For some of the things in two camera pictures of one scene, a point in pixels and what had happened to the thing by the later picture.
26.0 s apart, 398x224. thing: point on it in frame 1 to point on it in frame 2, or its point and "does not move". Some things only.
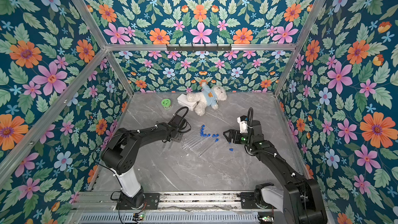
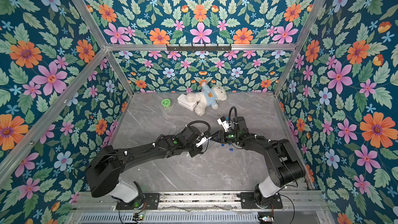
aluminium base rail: [104, 200] does not move
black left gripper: [180, 139] to [199, 150]
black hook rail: [199, 48] does not move
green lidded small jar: [166, 103] does not move
